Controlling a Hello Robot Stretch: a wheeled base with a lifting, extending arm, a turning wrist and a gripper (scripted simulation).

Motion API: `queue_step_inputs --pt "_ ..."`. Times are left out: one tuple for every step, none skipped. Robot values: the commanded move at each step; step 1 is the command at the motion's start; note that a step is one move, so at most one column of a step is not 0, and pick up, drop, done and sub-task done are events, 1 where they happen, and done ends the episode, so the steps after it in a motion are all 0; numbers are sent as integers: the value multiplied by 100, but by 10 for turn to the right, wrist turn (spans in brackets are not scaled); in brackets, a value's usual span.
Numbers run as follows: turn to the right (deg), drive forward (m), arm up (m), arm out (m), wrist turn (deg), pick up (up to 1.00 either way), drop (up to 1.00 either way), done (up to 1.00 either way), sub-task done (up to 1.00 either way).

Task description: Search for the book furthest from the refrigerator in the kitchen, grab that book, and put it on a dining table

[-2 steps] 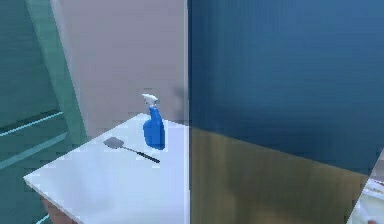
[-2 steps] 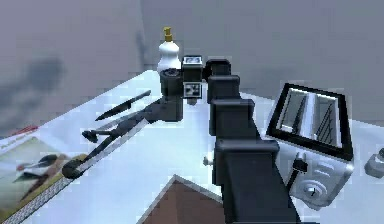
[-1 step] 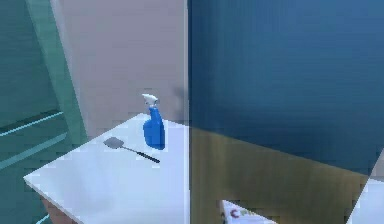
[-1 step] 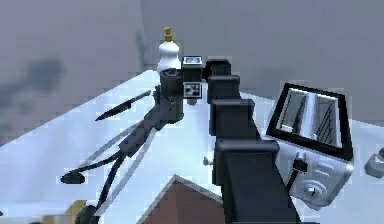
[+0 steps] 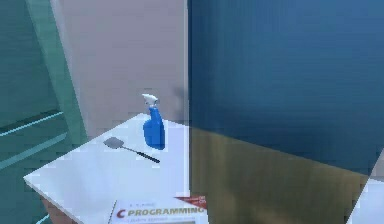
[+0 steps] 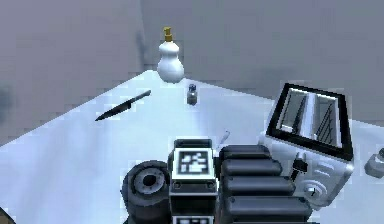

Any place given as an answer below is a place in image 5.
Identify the white book with red corner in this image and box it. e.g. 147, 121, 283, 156
107, 195, 210, 224

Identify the white counter top cabinet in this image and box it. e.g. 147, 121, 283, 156
23, 112, 191, 224

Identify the blue spray bottle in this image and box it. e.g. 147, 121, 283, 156
141, 93, 166, 151

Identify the grey spatula with black handle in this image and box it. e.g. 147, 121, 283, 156
102, 136, 161, 164

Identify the teal refrigerator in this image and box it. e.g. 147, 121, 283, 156
0, 0, 88, 224

